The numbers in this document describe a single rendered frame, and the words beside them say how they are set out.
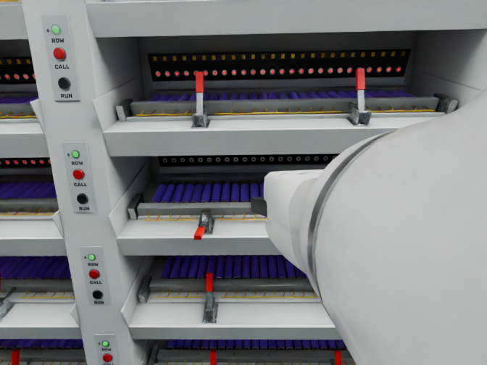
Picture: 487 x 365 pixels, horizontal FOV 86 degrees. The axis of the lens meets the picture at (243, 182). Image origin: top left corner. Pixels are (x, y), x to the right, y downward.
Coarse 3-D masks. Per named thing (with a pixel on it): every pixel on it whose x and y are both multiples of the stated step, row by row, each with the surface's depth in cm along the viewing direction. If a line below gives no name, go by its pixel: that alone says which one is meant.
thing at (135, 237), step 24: (144, 168) 59; (168, 168) 61; (192, 168) 61; (216, 168) 61; (240, 168) 61; (264, 168) 61; (288, 168) 61; (312, 168) 61; (144, 192) 59; (120, 216) 48; (120, 240) 47; (144, 240) 47; (168, 240) 47; (192, 240) 47; (216, 240) 47; (240, 240) 47; (264, 240) 47
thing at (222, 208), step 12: (144, 204) 51; (156, 204) 51; (168, 204) 51; (180, 204) 51; (192, 204) 51; (204, 204) 51; (216, 204) 51; (228, 204) 51; (240, 204) 51; (180, 216) 50
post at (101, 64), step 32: (32, 0) 39; (64, 0) 39; (32, 32) 40; (96, 64) 42; (128, 64) 53; (96, 96) 42; (64, 128) 43; (96, 128) 43; (64, 160) 44; (96, 160) 44; (128, 160) 52; (64, 192) 45; (96, 192) 45; (64, 224) 46; (96, 224) 46; (128, 256) 52; (128, 288) 52; (96, 320) 51; (96, 352) 52; (128, 352) 52
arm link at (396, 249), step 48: (480, 96) 4; (384, 144) 7; (432, 144) 5; (480, 144) 4; (336, 192) 8; (384, 192) 5; (432, 192) 4; (480, 192) 3; (336, 240) 6; (384, 240) 4; (432, 240) 3; (480, 240) 3; (336, 288) 6; (384, 288) 4; (432, 288) 3; (480, 288) 3; (384, 336) 4; (432, 336) 3; (480, 336) 2
